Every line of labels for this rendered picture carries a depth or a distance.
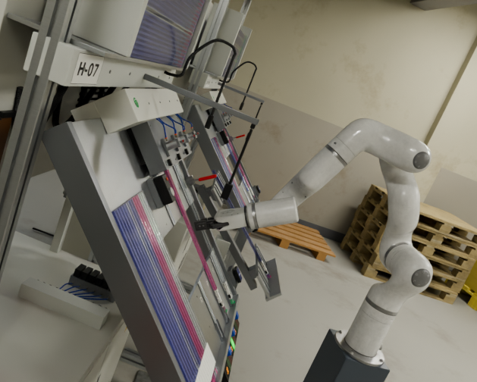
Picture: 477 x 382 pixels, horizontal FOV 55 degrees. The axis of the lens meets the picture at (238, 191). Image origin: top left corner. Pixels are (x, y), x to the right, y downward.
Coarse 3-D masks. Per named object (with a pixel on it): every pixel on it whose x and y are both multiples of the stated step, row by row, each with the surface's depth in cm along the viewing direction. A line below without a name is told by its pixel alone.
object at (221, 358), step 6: (234, 300) 160; (234, 306) 155; (228, 312) 152; (234, 312) 150; (234, 318) 148; (228, 324) 143; (228, 330) 139; (228, 336) 136; (222, 342) 134; (228, 342) 133; (222, 348) 130; (228, 348) 131; (222, 354) 127; (222, 360) 124; (222, 366) 121; (222, 372) 119; (216, 378) 116
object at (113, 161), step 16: (80, 128) 94; (96, 128) 101; (96, 144) 99; (112, 144) 107; (128, 144) 117; (96, 160) 96; (112, 160) 104; (128, 160) 113; (96, 176) 94; (112, 176) 101; (128, 176) 110; (144, 176) 120; (176, 176) 147; (112, 192) 98; (128, 192) 106; (144, 192) 116; (112, 208) 95; (160, 208) 123; (176, 208) 136; (160, 224) 119
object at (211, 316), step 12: (204, 276) 140; (216, 276) 153; (204, 288) 136; (192, 300) 123; (204, 300) 132; (216, 300) 143; (228, 300) 155; (204, 312) 129; (216, 312) 139; (204, 324) 125; (216, 324) 133; (216, 336) 132; (216, 348) 128; (216, 360) 125
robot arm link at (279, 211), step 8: (272, 200) 147; (280, 200) 146; (288, 200) 145; (256, 208) 145; (264, 208) 145; (272, 208) 144; (280, 208) 144; (288, 208) 144; (296, 208) 143; (256, 216) 145; (264, 216) 144; (272, 216) 144; (280, 216) 144; (288, 216) 144; (296, 216) 144; (264, 224) 146; (272, 224) 146; (280, 224) 147
